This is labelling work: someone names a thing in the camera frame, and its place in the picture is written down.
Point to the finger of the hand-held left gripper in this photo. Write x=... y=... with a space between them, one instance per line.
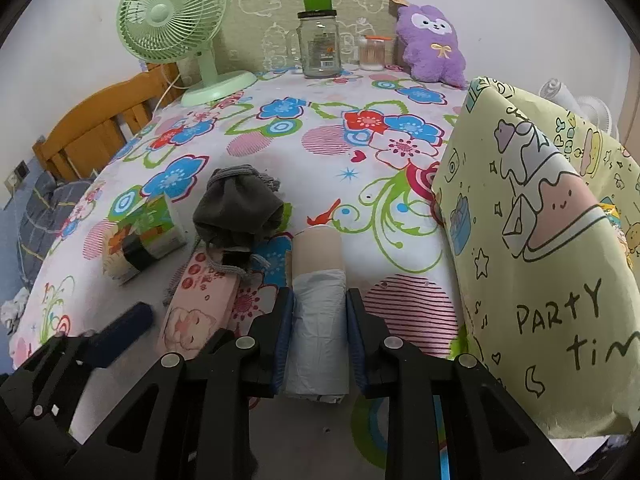
x=125 y=330

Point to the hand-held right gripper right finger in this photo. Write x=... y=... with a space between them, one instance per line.
x=356 y=340

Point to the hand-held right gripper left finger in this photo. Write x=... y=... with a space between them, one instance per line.
x=282 y=340

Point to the roll of trash bags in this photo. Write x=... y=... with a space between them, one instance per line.
x=317 y=320

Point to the yellow printed paper box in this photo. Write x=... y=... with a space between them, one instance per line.
x=525 y=260

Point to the pink tissue pack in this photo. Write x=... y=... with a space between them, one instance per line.
x=200 y=305

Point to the green and orange carton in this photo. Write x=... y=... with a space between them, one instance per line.
x=150 y=220

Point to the white crumpled cloth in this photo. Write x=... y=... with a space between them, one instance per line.
x=12 y=310

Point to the grey striped bedding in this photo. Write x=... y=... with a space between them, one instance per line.
x=45 y=205

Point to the wooden chair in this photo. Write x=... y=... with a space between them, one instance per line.
x=85 y=125

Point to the small jar with orange lid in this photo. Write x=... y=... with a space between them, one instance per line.
x=371 y=55

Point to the purple plush rabbit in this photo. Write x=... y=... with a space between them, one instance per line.
x=430 y=55

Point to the glass jar with green lid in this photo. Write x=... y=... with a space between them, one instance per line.
x=320 y=45

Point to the green desk fan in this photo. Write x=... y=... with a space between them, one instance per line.
x=160 y=12

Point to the green printed board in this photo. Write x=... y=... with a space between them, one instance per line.
x=260 y=20

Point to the white standing fan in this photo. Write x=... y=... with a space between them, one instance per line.
x=597 y=112

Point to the wall socket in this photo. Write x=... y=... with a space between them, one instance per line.
x=20 y=170

